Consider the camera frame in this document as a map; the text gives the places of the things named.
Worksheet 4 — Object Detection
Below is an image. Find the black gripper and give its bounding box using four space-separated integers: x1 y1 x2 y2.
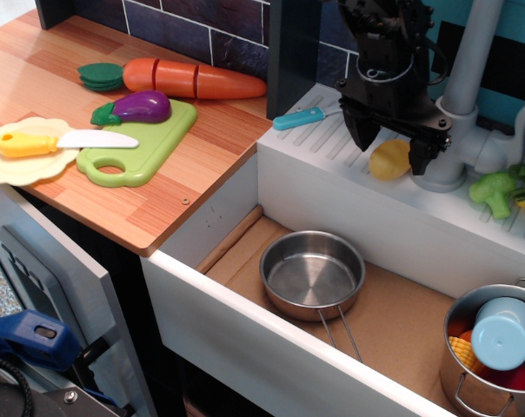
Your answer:
335 39 451 175

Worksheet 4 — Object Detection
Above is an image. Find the yellow toy potato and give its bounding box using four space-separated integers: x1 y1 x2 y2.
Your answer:
369 138 411 181

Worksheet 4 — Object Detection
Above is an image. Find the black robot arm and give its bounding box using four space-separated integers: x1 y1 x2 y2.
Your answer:
336 1 452 175

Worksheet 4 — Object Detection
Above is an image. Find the orange toy piece in pot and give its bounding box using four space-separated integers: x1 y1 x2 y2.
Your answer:
458 330 473 342

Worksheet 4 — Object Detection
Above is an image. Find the grey toy faucet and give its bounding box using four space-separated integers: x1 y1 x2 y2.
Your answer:
413 1 525 193

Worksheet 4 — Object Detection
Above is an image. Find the green toy broccoli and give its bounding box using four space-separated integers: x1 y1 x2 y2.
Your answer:
469 172 516 220

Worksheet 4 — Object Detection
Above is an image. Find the yellow toy corn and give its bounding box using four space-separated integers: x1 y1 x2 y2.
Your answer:
449 336 486 374

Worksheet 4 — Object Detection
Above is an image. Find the light blue plastic cup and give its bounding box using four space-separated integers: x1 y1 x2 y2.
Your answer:
471 297 525 371

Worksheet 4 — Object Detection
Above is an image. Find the orange toy carrot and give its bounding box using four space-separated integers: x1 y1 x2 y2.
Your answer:
77 57 267 100

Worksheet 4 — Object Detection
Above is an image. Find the green plastic cutting board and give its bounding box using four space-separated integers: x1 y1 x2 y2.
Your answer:
76 99 197 188

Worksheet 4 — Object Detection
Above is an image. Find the purple toy eggplant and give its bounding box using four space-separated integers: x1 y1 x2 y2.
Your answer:
90 90 172 126

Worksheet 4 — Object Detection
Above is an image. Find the red toy fruit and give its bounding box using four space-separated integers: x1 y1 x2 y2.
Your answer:
484 366 525 391

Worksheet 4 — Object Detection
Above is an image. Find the white toy sink unit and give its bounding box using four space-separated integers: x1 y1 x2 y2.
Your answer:
139 83 525 417

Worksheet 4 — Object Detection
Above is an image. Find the grey toy oven door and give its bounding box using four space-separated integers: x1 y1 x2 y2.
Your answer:
0 186 156 416

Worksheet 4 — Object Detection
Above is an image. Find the pale yellow plastic plate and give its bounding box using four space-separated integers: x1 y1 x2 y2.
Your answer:
0 117 80 186

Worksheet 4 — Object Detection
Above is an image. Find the blue clamp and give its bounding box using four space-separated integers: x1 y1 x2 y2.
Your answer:
0 309 81 372

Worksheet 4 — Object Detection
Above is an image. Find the toy fork blue handle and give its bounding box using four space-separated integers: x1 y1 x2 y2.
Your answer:
272 105 342 131

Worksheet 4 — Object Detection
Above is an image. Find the steel pan with wire handle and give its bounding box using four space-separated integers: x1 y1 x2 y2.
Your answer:
259 230 366 361

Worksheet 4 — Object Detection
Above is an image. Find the steel pot with handles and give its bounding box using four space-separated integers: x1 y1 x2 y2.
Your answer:
440 278 525 416

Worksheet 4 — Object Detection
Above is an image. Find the toy knife yellow handle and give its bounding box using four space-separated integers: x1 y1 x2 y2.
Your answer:
0 129 139 158

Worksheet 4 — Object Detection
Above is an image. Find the black braided cable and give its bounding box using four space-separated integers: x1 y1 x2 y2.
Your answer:
0 354 33 417

